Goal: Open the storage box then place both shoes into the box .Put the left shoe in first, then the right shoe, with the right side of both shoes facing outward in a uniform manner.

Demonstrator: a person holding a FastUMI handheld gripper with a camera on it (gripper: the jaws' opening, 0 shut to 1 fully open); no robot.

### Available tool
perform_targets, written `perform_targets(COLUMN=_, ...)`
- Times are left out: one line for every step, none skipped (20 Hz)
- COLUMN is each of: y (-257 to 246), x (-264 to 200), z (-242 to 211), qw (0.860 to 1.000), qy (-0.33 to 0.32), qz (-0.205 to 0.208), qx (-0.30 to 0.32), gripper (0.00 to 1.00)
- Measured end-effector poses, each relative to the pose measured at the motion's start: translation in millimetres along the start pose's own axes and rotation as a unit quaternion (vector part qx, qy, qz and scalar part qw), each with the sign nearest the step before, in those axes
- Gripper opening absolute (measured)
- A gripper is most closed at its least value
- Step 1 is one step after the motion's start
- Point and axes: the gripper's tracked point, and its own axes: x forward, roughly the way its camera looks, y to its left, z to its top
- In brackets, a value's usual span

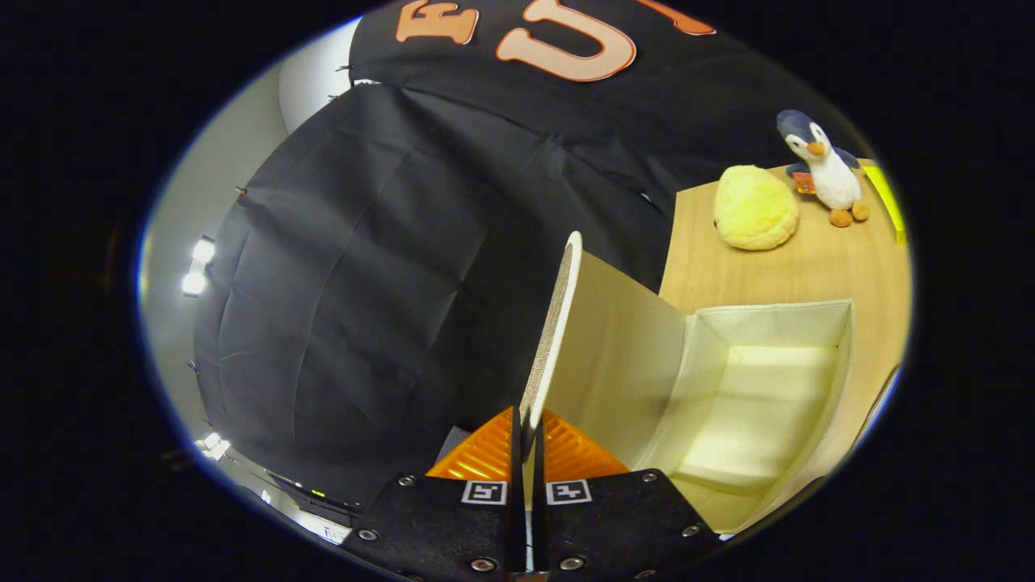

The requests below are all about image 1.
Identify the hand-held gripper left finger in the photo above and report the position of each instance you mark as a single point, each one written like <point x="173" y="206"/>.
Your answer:
<point x="453" y="525"/>

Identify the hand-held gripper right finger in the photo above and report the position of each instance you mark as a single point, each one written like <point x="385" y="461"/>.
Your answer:
<point x="606" y="517"/>

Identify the cream fabric storage box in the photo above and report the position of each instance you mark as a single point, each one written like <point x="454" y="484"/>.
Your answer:
<point x="631" y="356"/>

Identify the grey ribbed panel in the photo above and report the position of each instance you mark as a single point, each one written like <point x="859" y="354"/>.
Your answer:
<point x="453" y="444"/>

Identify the dark device with green light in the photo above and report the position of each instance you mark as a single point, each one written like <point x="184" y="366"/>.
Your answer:
<point x="323" y="497"/>

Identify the black backdrop cloth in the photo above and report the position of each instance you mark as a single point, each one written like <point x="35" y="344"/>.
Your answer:
<point x="364" y="283"/>

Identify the yellow round plush toy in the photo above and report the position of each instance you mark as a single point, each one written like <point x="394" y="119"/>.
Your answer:
<point x="754" y="208"/>

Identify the ceiling light strip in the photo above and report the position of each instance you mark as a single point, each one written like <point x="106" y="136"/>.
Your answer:
<point x="196" y="267"/>

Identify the penguin plush toy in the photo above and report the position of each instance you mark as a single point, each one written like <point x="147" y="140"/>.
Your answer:
<point x="829" y="178"/>

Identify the yellow book with red circle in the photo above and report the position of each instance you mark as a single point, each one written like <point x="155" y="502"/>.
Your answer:
<point x="888" y="206"/>

